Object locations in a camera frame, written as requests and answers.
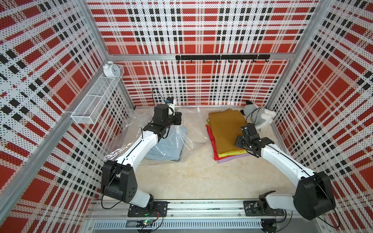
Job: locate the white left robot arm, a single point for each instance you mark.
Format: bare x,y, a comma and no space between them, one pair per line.
119,176

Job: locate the grey white plush toy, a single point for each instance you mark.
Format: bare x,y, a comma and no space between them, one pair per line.
260,116

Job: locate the white alarm clock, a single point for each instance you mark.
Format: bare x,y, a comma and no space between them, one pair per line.
111,70

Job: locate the clear plastic vacuum bag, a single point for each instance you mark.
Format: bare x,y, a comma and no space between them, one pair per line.
192,119

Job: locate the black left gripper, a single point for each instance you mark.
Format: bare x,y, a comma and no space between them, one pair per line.
177,116

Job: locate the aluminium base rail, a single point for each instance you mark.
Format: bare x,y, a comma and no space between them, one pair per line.
197,216

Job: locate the brown trousers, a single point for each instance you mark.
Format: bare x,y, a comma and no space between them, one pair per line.
226,126

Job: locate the purple trousers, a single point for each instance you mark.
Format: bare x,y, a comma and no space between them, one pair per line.
229,158

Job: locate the lime green trousers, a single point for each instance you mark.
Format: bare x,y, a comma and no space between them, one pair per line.
231,153

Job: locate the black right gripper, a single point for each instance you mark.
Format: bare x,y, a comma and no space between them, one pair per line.
239,138

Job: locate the light blue garment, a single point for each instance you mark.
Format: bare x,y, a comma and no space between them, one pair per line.
170,148

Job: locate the white wire wall shelf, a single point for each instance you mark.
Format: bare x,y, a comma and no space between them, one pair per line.
90,108

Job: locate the red trousers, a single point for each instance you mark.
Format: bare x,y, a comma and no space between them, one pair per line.
212,140

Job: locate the black wall hook rail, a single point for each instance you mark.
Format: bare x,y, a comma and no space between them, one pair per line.
253,57

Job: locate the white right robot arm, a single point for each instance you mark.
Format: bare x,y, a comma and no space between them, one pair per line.
313,196

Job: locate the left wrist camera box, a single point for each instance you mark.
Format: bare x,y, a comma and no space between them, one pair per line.
170,102

